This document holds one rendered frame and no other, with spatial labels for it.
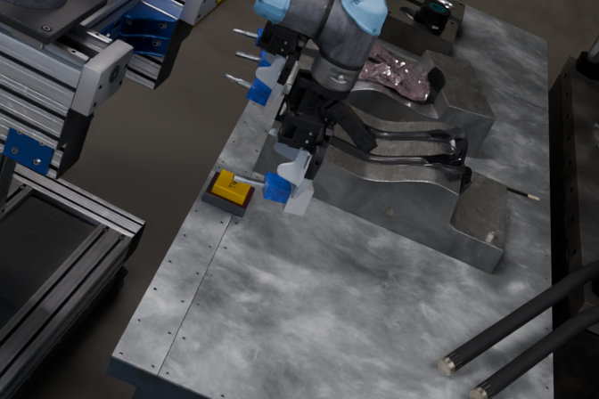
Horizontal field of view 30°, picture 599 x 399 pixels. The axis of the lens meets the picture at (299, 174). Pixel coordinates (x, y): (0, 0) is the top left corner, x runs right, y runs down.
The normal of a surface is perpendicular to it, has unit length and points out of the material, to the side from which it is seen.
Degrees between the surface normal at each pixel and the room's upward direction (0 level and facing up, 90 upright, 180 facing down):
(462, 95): 0
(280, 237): 0
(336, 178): 90
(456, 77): 0
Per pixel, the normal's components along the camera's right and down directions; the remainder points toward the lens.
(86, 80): -0.28, 0.43
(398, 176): -0.12, -0.88
